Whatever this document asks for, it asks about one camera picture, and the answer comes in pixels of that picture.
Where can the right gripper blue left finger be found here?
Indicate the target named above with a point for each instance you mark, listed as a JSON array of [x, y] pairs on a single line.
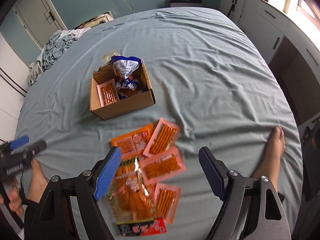
[[54, 217]]

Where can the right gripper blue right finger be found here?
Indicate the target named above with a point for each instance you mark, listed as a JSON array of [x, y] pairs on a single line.
[[265, 217]]

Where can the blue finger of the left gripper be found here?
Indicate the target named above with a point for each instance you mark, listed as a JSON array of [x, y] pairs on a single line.
[[18, 142], [37, 147]]

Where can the large spicy strip snack bag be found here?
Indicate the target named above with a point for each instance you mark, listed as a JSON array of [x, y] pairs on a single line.
[[131, 201]]

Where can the orange snack packet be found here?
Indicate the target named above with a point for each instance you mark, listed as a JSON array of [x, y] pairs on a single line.
[[134, 143]]

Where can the pink snack stick packet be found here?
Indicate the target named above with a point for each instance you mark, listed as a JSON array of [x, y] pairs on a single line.
[[164, 137]]

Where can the person's left hand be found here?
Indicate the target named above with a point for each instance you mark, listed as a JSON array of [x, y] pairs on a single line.
[[15, 202]]

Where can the person's left bare foot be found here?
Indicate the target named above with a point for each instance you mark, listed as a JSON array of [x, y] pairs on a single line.
[[38, 182]]

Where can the person's bare foot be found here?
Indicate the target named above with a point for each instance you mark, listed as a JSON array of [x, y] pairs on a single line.
[[38, 182], [270, 164]]

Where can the person's right bare foot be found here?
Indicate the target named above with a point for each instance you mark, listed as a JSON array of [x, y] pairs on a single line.
[[270, 164]]

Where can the white wardrobe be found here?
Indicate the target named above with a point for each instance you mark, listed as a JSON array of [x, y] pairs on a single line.
[[13, 89]]

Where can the brown cardboard box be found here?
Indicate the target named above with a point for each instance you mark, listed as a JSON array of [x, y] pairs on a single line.
[[145, 99]]

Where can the crumpled grey blanket pile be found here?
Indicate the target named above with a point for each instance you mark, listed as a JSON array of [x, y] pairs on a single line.
[[55, 47]]

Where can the blue white snack bag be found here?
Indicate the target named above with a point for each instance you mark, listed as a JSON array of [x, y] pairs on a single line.
[[126, 76]]

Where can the grey door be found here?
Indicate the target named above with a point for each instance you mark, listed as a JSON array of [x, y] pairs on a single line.
[[39, 18]]

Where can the grey-blue bed sheet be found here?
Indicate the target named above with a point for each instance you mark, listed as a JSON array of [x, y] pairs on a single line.
[[207, 77]]

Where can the bedside table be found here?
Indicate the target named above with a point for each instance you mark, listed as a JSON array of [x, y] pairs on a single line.
[[96, 20]]

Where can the white cabinet with black handles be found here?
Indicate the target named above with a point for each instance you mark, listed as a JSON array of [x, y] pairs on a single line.
[[290, 54]]

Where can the black box by wall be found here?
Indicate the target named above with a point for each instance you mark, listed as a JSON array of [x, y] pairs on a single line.
[[186, 3]]

